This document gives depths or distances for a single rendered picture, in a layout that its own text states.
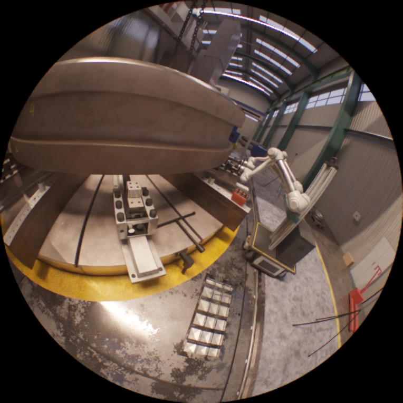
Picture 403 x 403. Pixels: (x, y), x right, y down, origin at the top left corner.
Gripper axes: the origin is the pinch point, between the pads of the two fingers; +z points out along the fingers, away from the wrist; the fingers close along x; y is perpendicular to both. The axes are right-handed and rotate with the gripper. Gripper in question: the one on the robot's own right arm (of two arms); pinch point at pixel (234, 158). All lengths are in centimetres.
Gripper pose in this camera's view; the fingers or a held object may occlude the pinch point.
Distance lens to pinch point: 252.8
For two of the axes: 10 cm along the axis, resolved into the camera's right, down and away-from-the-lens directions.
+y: -3.5, 7.6, 5.5
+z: -8.9, -4.5, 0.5
